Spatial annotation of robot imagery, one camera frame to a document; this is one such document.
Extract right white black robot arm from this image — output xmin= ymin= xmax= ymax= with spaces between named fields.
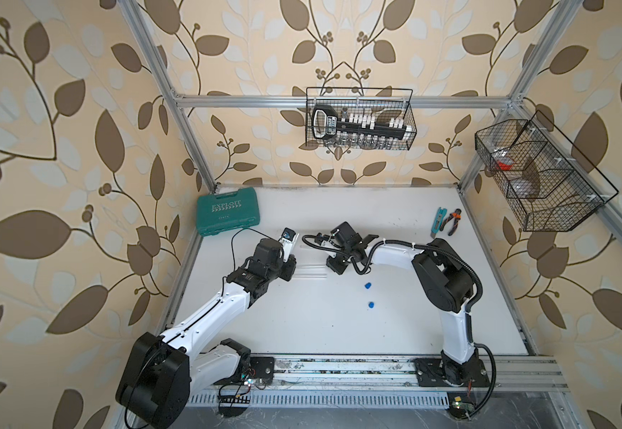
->
xmin=301 ymin=222 xmax=495 ymax=387

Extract teal utility knife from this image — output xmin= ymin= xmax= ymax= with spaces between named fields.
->
xmin=431 ymin=207 xmax=448 ymax=234

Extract red item in basket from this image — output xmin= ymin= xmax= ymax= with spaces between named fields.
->
xmin=490 ymin=149 xmax=516 ymax=172

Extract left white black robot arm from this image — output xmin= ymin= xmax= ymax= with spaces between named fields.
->
xmin=115 ymin=229 xmax=298 ymax=428

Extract green plastic tool case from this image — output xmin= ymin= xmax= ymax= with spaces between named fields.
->
xmin=196 ymin=188 xmax=261 ymax=237

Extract orange black pliers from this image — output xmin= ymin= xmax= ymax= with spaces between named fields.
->
xmin=440 ymin=208 xmax=462 ymax=236

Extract black wire basket wall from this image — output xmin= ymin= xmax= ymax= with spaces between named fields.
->
xmin=305 ymin=86 xmax=417 ymax=151
xmin=475 ymin=111 xmax=618 ymax=232

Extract black wire basket back wall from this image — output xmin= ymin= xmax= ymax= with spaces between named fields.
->
xmin=305 ymin=86 xmax=417 ymax=151

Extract black wire basket right wall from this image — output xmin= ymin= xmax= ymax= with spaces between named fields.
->
xmin=475 ymin=111 xmax=618 ymax=232

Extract aluminium front rail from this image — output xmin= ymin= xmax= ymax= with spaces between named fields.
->
xmin=242 ymin=352 xmax=568 ymax=393

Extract black socket holder set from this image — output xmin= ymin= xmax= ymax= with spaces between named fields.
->
xmin=310 ymin=105 xmax=416 ymax=140

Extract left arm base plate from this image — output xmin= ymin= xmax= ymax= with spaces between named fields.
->
xmin=213 ymin=356 xmax=275 ymax=386

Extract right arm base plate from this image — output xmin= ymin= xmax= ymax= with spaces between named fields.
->
xmin=413 ymin=357 xmax=491 ymax=388

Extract clear test tube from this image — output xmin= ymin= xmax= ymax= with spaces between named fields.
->
xmin=297 ymin=264 xmax=328 ymax=271
xmin=293 ymin=273 xmax=327 ymax=280

